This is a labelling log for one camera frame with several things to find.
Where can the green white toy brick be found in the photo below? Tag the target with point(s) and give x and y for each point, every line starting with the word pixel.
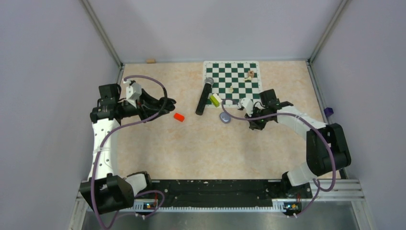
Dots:
pixel 215 99

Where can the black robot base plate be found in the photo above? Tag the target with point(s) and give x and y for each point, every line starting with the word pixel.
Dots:
pixel 226 193

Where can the purple object outside frame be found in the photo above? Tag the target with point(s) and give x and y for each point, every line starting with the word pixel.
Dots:
pixel 328 111

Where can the wine cork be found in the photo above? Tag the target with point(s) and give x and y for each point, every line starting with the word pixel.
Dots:
pixel 150 61

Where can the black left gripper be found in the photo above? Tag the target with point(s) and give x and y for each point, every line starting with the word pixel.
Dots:
pixel 148 106

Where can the black microphone silver head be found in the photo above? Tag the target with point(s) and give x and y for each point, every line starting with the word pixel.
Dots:
pixel 207 89

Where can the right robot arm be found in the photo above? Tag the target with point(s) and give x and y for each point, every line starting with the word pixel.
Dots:
pixel 326 145

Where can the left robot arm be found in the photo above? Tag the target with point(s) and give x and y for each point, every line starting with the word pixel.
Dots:
pixel 105 191

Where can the green white chessboard mat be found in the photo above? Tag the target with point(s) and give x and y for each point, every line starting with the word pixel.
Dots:
pixel 228 74

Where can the grey lavender earbud case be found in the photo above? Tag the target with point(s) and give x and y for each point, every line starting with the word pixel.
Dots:
pixel 225 118

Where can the red block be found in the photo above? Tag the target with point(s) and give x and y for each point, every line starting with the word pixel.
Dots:
pixel 179 117

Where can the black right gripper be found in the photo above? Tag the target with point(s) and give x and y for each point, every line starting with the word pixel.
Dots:
pixel 254 124

